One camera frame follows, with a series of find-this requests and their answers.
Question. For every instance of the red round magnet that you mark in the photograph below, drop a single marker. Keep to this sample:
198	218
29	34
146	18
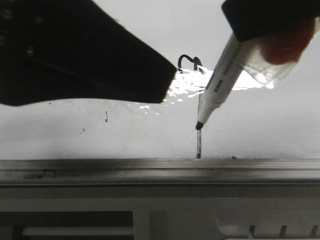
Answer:
288	45

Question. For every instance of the white black whiteboard marker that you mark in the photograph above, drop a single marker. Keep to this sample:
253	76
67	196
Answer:
230	65

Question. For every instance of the white whiteboard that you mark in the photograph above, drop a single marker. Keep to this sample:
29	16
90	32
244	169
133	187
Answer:
279	121

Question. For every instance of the white plastic housing below tray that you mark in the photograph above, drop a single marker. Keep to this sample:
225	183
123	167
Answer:
161	212

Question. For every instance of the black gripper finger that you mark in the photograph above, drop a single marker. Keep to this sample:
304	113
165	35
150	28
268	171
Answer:
250	19
71	49

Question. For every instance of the grey metal whiteboard tray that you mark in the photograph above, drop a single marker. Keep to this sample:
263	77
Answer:
158	171

